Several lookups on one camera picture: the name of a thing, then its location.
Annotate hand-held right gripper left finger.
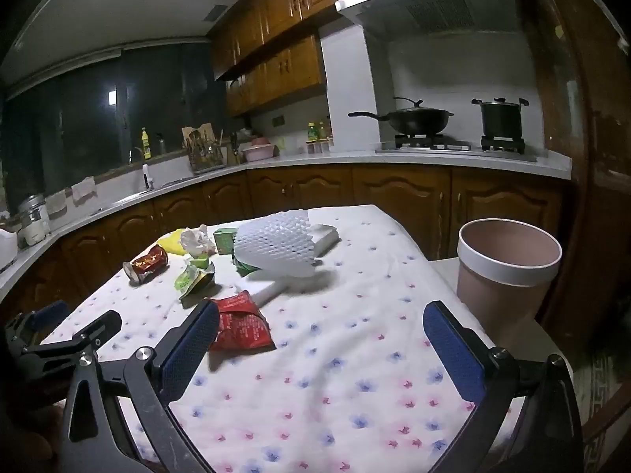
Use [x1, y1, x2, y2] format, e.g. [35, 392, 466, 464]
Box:
[62, 298, 220, 473]

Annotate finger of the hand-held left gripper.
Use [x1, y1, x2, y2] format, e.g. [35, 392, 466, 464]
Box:
[5, 300, 70, 343]
[20, 309, 123, 370]

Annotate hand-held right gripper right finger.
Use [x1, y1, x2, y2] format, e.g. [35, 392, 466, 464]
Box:
[422, 300, 585, 473]

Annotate red snack packet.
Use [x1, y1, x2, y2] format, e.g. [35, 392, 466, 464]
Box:
[209, 292, 275, 352]

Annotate green drink pouch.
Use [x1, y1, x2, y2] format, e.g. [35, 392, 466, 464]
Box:
[175, 255, 217, 301]

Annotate pink bin with white rim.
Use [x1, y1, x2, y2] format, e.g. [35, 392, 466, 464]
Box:
[456, 218, 563, 326]

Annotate white tissue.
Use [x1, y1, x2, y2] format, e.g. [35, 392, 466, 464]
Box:
[179, 225, 218, 257]

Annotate white foam fruit net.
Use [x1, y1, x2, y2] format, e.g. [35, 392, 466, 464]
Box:
[233, 209, 316, 279]

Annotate white foam board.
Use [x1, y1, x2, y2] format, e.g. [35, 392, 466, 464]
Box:
[235, 223, 342, 306]

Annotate grey stool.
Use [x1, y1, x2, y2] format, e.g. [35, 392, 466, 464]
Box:
[429, 256, 573, 370]

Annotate white rice cooker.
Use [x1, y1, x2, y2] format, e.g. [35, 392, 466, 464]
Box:
[0, 227, 19, 269]

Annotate crushed red can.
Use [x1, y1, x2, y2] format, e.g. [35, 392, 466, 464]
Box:
[123, 245, 169, 285]

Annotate glass jar with metal lid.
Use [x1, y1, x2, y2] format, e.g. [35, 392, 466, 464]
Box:
[19, 194, 51, 246]

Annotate floral white tablecloth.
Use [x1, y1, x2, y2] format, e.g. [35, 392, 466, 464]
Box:
[39, 204, 523, 473]

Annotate yellow sponge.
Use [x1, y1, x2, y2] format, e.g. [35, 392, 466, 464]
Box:
[157, 229, 198, 257]

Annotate green drink carton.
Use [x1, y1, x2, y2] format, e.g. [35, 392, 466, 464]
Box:
[213, 227, 242, 255]

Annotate wooden lower cabinets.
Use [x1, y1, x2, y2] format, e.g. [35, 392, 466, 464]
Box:
[0, 165, 573, 316]

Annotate wooden cabinets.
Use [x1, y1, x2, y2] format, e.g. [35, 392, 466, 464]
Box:
[0, 165, 573, 316]
[207, 0, 513, 116]

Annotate dish rack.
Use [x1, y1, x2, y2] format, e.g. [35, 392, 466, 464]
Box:
[185, 130, 228, 174]

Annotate gas stove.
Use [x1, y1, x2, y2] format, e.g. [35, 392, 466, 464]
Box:
[375, 133, 538, 162]

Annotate dark window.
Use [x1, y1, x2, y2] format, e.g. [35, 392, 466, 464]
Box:
[0, 42, 228, 198]

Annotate wooden cutting board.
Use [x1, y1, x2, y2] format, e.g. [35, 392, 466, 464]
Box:
[181, 123, 213, 146]

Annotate black wok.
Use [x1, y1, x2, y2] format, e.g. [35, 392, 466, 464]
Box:
[348, 97, 455, 136]

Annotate black cooking pot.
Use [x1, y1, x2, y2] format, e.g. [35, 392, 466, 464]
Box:
[470, 97, 529, 139]

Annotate wooden door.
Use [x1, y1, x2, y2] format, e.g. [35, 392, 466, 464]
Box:
[513, 0, 631, 346]

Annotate wooden upper cabinets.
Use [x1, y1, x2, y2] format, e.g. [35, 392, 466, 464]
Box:
[207, 0, 513, 116]

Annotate steel range hood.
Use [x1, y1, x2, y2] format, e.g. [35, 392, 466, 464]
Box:
[335, 0, 523, 35]

